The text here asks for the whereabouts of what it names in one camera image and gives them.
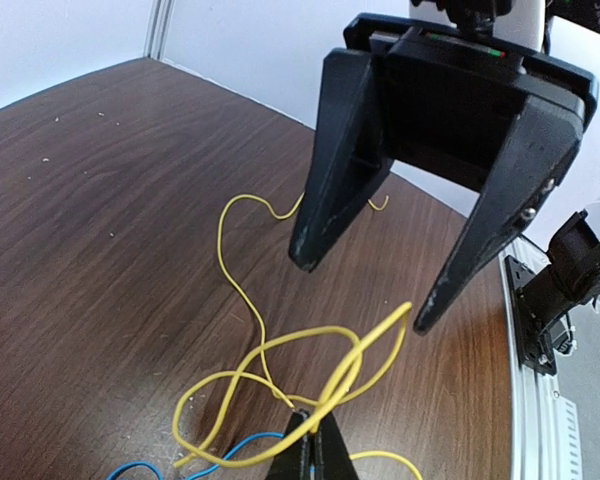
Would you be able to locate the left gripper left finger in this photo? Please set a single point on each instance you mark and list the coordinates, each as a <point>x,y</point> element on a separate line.
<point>295,462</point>

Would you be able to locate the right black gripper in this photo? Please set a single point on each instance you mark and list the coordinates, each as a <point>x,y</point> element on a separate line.
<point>492,116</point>

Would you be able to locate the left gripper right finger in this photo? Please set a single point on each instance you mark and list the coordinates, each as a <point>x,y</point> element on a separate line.
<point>331,458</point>

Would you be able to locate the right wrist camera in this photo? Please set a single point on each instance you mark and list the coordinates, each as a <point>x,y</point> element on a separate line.
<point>519,22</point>

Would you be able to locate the front aluminium rail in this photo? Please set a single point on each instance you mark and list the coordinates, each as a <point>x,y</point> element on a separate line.
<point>555,417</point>

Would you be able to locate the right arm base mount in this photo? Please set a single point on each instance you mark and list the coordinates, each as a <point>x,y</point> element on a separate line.
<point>542,325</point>

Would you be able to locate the right aluminium frame post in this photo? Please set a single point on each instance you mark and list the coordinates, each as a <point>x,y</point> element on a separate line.
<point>157,29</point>

